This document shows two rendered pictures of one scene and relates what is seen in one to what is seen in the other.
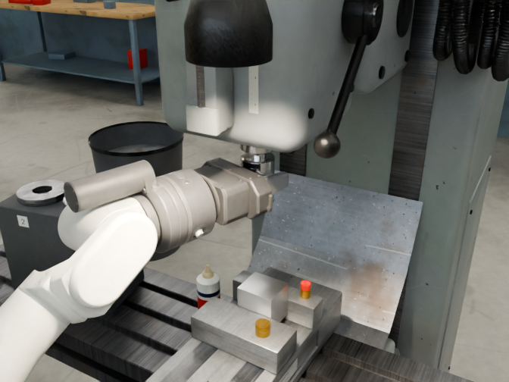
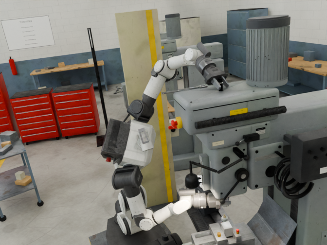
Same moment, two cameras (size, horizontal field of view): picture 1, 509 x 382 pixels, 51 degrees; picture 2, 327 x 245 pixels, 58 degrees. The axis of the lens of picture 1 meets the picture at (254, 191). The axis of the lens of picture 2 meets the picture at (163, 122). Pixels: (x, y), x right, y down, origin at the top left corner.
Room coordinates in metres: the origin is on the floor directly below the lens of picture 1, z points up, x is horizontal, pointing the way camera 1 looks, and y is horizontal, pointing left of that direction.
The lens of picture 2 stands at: (-0.47, -0.90, 2.30)
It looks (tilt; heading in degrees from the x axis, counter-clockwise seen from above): 21 degrees down; 50
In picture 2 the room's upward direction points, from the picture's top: 6 degrees counter-clockwise
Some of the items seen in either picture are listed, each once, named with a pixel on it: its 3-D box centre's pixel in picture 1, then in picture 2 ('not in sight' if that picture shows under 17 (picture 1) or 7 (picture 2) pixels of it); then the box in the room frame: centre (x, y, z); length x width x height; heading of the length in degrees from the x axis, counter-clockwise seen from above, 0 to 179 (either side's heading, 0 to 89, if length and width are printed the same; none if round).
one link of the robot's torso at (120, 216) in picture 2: not in sight; (131, 220); (0.57, 0.88, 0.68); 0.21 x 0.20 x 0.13; 73
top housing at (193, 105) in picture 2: not in sight; (224, 104); (0.69, -0.01, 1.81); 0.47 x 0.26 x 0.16; 151
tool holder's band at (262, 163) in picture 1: (257, 158); not in sight; (0.68, 0.00, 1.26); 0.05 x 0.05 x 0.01
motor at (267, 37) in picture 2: not in sight; (266, 50); (0.90, -0.13, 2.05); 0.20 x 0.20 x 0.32
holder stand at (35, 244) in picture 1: (73, 241); (203, 193); (0.88, 0.34, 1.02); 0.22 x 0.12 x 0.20; 71
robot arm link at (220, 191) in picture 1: (205, 199); (208, 200); (0.62, 0.06, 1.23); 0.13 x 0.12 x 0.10; 43
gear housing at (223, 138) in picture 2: not in sight; (229, 127); (0.72, -0.03, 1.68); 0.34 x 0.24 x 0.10; 151
